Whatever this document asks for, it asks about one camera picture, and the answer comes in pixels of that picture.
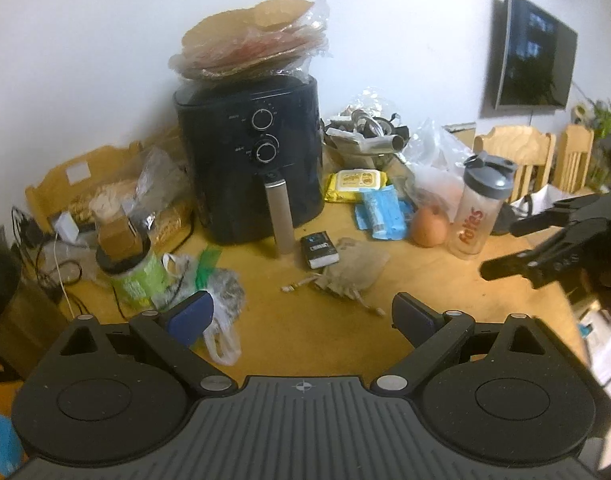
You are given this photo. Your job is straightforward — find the brown paper piece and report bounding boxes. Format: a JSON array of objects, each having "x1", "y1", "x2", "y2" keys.
[{"x1": 280, "y1": 237, "x2": 392, "y2": 317}]

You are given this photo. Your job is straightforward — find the crumpled clear plastic bag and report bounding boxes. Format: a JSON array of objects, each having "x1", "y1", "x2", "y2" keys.
[{"x1": 158, "y1": 246, "x2": 246, "y2": 366}]

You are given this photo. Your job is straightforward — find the green label jar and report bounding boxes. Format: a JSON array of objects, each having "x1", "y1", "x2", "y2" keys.
[{"x1": 96, "y1": 240, "x2": 172, "y2": 310}]

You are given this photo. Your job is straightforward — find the black kettle base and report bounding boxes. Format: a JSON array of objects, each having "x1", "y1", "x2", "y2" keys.
[{"x1": 491, "y1": 203, "x2": 517, "y2": 236}]

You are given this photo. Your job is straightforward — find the wooden chair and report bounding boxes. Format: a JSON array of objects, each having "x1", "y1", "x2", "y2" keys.
[{"x1": 473, "y1": 125, "x2": 594, "y2": 203}]

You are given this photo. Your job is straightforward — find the clear shaker bottle grey lid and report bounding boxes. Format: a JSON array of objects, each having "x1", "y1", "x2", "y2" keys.
[{"x1": 447, "y1": 151, "x2": 517, "y2": 259}]

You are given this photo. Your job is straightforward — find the brown spice jar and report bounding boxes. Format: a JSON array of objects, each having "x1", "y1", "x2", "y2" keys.
[{"x1": 98, "y1": 216, "x2": 144, "y2": 263}]

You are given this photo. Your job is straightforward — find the red apple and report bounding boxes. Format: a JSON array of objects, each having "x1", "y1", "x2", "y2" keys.
[{"x1": 409, "y1": 206, "x2": 450, "y2": 248}]

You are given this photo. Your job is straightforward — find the blue snack packets pile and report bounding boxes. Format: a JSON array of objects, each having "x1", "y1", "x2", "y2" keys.
[{"x1": 354, "y1": 184, "x2": 415, "y2": 240}]

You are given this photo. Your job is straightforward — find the small black white box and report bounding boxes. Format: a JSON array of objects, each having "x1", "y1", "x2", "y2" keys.
[{"x1": 300, "y1": 231, "x2": 340, "y2": 270}]

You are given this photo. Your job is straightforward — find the steel electric kettle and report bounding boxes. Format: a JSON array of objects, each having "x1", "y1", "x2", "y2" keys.
[{"x1": 0, "y1": 230, "x2": 68, "y2": 382}]

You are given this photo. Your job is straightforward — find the yellow wet wipes pack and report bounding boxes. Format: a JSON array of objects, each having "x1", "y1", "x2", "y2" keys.
[{"x1": 324, "y1": 169, "x2": 388, "y2": 204}]

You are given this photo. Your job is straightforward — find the dark blue air fryer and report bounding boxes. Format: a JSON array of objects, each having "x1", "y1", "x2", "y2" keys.
[{"x1": 173, "y1": 76, "x2": 324, "y2": 245}]

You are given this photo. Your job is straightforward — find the basket of tools and tape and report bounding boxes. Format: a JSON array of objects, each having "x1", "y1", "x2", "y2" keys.
[{"x1": 323, "y1": 108, "x2": 411, "y2": 170}]

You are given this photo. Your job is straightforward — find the paper liners in plastic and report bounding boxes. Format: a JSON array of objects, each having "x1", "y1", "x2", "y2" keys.
[{"x1": 168, "y1": 0, "x2": 329, "y2": 82}]

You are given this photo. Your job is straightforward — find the black charging cable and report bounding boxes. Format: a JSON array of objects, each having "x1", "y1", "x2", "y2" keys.
[{"x1": 9, "y1": 204, "x2": 87, "y2": 321}]

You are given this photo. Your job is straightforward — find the wall mounted television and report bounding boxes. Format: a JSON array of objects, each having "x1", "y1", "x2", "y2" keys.
[{"x1": 493, "y1": 0, "x2": 578, "y2": 110}]

